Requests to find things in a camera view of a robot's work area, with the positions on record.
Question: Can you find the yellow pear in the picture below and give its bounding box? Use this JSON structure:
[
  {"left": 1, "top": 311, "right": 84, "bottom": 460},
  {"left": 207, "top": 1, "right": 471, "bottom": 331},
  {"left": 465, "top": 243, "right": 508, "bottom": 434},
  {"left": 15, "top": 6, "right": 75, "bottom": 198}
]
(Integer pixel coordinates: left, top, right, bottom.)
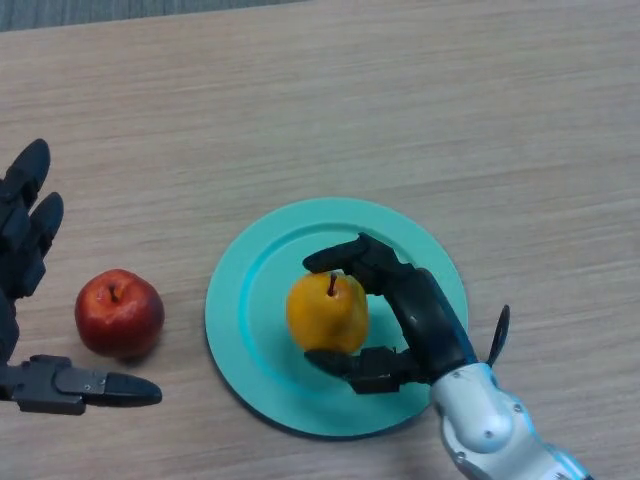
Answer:
[{"left": 285, "top": 271, "right": 370, "bottom": 354}]

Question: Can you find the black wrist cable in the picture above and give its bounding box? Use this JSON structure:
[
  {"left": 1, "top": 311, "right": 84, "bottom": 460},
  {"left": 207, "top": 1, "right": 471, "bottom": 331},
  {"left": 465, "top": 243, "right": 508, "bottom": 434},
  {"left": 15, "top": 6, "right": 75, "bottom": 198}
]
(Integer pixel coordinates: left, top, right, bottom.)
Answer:
[{"left": 487, "top": 304, "right": 511, "bottom": 369}]

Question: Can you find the green round plate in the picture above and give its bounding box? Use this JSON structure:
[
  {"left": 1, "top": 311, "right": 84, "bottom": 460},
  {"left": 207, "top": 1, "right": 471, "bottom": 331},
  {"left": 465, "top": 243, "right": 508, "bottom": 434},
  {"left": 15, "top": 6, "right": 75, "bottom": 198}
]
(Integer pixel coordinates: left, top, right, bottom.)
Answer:
[{"left": 203, "top": 197, "right": 470, "bottom": 440}]

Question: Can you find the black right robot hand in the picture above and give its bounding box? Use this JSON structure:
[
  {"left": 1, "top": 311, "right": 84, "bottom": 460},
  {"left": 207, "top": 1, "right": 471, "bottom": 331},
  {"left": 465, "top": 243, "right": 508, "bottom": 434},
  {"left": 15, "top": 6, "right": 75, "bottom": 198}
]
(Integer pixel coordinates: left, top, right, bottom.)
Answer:
[{"left": 302, "top": 232, "right": 479, "bottom": 396}]

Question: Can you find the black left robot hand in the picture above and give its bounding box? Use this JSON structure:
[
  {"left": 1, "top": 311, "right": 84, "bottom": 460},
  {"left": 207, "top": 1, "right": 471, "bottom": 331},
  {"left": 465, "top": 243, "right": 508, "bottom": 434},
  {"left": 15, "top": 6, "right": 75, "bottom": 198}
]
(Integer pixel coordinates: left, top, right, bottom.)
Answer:
[{"left": 0, "top": 138, "right": 163, "bottom": 416}]

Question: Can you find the red apple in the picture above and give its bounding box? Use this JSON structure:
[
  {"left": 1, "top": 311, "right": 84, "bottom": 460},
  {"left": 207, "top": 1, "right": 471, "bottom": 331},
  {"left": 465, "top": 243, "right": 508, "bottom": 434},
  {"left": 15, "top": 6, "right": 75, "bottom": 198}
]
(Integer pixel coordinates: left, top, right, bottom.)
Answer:
[{"left": 74, "top": 268, "right": 166, "bottom": 359}]

